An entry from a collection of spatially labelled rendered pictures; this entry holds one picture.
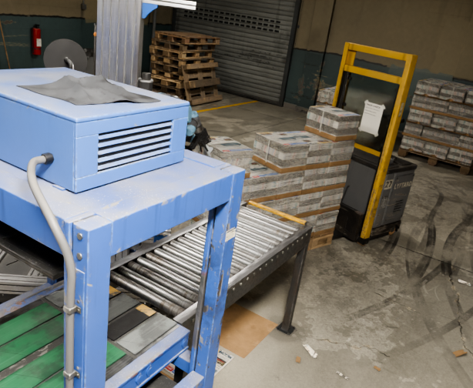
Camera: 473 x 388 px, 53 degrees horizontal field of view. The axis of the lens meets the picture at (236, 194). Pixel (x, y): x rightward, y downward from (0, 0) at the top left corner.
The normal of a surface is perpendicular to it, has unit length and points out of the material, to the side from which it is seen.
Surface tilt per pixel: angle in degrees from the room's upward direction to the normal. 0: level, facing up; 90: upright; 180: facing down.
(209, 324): 90
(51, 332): 0
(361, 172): 90
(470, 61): 90
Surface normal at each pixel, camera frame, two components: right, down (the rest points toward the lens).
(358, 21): -0.54, 0.25
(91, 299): 0.83, 0.31
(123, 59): 0.09, 0.38
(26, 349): 0.14, -0.92
